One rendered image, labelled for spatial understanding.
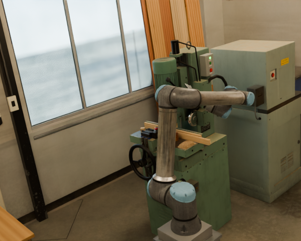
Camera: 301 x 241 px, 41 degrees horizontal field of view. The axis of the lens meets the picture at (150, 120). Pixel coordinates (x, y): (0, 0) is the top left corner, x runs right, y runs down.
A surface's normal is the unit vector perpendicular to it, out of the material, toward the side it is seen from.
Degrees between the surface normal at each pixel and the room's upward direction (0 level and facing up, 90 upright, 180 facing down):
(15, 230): 0
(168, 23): 87
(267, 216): 0
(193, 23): 86
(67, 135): 90
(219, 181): 90
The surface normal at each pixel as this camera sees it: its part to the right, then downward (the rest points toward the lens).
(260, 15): -0.74, 0.30
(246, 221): -0.12, -0.94
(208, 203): 0.69, 0.15
